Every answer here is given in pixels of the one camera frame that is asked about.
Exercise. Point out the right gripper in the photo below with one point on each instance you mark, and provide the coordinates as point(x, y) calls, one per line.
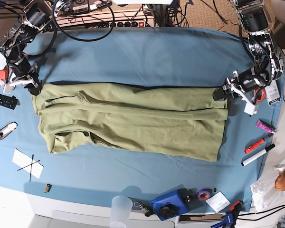
point(23, 70)

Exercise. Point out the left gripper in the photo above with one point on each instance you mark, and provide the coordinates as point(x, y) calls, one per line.
point(247, 81)

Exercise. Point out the olive green t-shirt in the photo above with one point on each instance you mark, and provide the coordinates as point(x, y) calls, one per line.
point(176, 121)

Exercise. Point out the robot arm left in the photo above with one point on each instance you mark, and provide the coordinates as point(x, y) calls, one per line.
point(254, 34)

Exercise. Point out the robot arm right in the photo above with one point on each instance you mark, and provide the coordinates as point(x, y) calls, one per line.
point(36, 18)

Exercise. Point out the black remote control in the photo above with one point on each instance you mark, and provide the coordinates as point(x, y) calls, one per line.
point(8, 102)

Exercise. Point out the red cube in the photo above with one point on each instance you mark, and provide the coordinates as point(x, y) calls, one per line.
point(4, 74)

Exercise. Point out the orange tape roll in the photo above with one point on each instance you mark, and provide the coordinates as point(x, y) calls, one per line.
point(260, 94)

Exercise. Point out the purple tube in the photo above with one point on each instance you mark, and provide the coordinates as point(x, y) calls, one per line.
point(265, 126)

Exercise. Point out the clear packaged box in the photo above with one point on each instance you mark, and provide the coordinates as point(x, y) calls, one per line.
point(272, 93)

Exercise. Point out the blue table cloth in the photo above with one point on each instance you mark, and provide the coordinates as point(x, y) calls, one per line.
point(92, 174)

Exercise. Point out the orange pen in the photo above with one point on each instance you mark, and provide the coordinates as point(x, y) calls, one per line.
point(252, 147)

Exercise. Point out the white paper sheet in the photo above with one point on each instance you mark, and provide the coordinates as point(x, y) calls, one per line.
point(20, 159)

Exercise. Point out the white black marker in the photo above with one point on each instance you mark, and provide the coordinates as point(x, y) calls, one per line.
point(257, 155)

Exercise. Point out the small green yellow battery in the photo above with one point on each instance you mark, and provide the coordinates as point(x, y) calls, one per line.
point(48, 187)

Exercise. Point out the purple tape roll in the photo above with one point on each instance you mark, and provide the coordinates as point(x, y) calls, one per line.
point(204, 194)

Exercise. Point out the white card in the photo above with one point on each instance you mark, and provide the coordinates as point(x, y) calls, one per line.
point(218, 202)

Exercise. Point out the white power strip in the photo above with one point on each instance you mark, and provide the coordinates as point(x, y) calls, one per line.
point(132, 18)

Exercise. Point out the white plastic bag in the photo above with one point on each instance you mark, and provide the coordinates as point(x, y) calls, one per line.
point(264, 193)

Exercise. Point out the blue plastic box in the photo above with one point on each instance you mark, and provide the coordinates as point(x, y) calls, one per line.
point(174, 198)

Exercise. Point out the blue orange bar clamp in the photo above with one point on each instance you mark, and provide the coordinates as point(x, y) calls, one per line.
point(230, 218)

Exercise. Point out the black knob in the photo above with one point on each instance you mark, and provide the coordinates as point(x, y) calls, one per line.
point(167, 211)

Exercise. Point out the metal carabiner keyring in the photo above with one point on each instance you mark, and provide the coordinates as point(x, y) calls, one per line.
point(144, 209)

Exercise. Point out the translucent plastic cup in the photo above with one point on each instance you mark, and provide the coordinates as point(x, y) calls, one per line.
point(120, 211)

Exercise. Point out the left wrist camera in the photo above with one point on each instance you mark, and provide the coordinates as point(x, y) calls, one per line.
point(251, 109)

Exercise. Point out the black cable tie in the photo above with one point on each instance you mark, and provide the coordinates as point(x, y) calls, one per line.
point(30, 174)
point(29, 165)

